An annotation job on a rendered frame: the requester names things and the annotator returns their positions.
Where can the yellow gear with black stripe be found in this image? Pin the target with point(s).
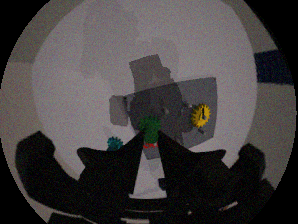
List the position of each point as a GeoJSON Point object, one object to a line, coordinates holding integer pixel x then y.
{"type": "Point", "coordinates": [201, 110]}

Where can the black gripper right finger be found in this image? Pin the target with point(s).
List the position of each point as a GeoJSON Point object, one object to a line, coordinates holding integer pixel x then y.
{"type": "Point", "coordinates": [179, 163]}

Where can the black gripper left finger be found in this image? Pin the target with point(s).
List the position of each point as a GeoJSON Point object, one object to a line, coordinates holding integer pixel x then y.
{"type": "Point", "coordinates": [123, 162]}

